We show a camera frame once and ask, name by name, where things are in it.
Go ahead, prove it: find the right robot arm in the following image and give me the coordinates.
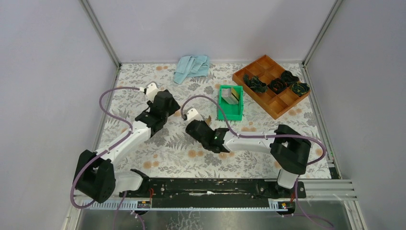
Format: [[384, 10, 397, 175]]
[[186, 120, 311, 197]]

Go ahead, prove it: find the dark rolled sock left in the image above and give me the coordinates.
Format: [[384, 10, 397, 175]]
[[243, 74, 268, 93]]

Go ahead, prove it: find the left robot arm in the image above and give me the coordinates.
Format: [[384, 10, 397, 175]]
[[70, 89, 180, 203]]

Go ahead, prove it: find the brown leather card holder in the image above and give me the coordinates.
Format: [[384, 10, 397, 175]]
[[205, 116, 212, 125]]

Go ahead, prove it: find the light blue cloth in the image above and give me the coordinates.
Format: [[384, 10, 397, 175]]
[[174, 55, 210, 84]]

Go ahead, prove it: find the green plastic basket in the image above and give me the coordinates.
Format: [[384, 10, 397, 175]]
[[218, 85, 244, 121]]

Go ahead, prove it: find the dark rolled sock right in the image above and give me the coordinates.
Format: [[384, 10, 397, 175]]
[[290, 82, 310, 97]]

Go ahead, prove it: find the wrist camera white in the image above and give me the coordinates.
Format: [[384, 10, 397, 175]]
[[183, 107, 204, 123], [144, 81, 159, 101]]

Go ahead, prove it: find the orange compartment tray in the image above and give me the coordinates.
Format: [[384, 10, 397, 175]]
[[232, 55, 311, 119]]

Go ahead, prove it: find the dark rolled sock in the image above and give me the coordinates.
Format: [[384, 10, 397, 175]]
[[268, 78, 287, 94], [280, 70, 299, 87], [290, 82, 310, 97], [243, 74, 268, 93]]

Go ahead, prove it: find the floral table mat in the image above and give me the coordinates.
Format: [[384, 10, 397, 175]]
[[109, 63, 319, 178]]

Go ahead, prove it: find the silver credit card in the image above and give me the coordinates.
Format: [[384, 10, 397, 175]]
[[221, 88, 239, 105]]

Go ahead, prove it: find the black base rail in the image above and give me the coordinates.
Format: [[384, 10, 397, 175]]
[[126, 178, 306, 209]]

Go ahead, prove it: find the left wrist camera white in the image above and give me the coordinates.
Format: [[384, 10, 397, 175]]
[[144, 81, 159, 101]]

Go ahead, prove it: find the dark rolled sock middle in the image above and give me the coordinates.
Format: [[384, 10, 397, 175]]
[[268, 78, 287, 94]]

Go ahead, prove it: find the dark rolled sock top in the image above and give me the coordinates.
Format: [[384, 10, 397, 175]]
[[280, 70, 299, 87]]

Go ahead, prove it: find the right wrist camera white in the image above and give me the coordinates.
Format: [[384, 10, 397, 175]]
[[183, 107, 204, 123]]

